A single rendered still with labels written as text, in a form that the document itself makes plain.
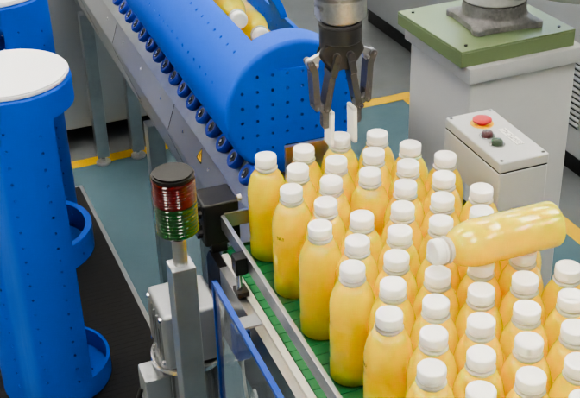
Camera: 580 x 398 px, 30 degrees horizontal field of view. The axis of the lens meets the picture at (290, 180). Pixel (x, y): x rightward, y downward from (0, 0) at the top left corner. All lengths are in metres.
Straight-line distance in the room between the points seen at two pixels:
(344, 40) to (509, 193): 0.41
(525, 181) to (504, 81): 0.68
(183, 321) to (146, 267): 1.95
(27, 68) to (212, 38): 0.52
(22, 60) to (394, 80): 2.59
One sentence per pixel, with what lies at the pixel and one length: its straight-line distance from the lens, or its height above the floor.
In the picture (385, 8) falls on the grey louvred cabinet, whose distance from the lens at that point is 5.26.
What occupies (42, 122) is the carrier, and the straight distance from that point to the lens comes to 2.43.
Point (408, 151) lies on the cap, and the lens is 1.92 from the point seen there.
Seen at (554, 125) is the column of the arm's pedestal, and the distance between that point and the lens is 2.74.
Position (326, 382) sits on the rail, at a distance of 1.58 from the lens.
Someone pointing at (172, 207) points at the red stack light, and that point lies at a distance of 1.54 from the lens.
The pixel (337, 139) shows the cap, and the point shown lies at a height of 1.11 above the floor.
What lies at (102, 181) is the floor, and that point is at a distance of 4.15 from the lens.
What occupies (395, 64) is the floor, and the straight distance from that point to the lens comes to 5.04.
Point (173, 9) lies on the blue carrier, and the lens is 2.41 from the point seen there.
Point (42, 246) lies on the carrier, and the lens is 2.57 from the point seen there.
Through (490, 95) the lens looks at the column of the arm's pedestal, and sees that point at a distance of 2.58.
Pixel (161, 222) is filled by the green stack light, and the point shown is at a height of 1.19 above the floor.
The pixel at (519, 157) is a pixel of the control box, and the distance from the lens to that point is 1.92.
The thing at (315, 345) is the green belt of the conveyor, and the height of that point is 0.90.
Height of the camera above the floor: 2.00
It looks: 30 degrees down
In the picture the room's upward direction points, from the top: 2 degrees counter-clockwise
